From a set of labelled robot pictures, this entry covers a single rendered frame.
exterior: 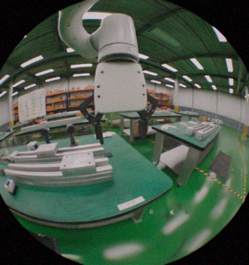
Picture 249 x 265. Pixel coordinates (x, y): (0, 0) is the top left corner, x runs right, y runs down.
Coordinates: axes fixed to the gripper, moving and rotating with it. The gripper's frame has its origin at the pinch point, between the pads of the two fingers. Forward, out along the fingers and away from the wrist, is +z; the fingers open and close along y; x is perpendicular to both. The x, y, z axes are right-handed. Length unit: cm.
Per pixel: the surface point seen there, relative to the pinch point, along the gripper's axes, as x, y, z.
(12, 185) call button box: 5, 65, 21
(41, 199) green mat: 1.6, 40.7, 26.7
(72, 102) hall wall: -1023, 354, -45
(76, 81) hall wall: -1035, 294, -290
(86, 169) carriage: -11.1, 13.7, 17.3
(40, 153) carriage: -25, 49, 15
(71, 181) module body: -10.8, 23.7, 24.8
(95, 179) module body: -12.6, 12.0, 25.4
